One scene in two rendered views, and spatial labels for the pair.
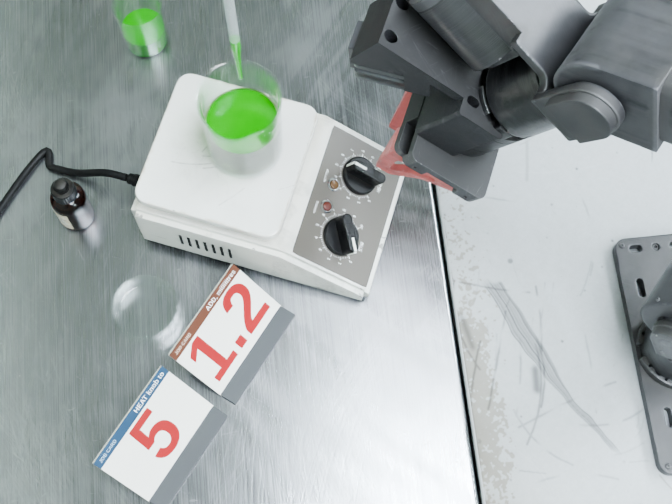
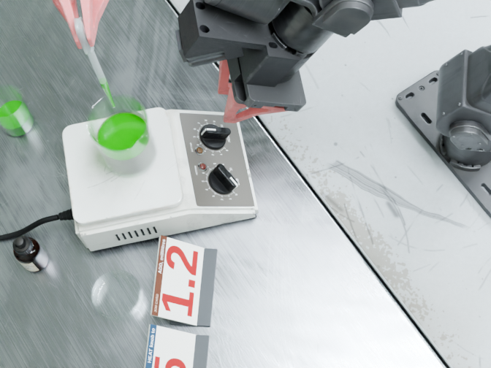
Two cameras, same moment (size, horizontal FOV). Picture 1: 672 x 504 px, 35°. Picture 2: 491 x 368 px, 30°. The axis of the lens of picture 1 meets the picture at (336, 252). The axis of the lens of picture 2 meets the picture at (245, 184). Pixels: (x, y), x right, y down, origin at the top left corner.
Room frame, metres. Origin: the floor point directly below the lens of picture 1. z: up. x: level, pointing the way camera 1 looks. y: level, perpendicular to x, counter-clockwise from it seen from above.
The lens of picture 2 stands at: (-0.08, 0.09, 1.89)
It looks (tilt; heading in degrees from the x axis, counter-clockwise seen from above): 67 degrees down; 343
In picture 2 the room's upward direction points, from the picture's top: 9 degrees counter-clockwise
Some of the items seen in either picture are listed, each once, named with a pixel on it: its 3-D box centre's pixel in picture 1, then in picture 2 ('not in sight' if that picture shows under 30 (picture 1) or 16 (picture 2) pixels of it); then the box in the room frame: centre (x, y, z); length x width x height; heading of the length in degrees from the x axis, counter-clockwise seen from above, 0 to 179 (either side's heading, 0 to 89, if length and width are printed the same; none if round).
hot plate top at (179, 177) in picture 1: (228, 154); (121, 165); (0.36, 0.09, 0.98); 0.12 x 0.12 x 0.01; 76
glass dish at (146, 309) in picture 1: (146, 309); (118, 296); (0.25, 0.15, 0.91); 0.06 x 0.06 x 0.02
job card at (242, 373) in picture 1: (233, 334); (185, 281); (0.23, 0.08, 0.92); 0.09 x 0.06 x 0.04; 150
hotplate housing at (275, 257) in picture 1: (261, 185); (151, 175); (0.35, 0.06, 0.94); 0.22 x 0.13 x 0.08; 76
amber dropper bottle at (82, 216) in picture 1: (68, 200); (27, 250); (0.33, 0.22, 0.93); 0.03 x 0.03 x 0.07
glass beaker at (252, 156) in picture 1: (241, 127); (125, 140); (0.36, 0.08, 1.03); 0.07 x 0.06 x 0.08; 167
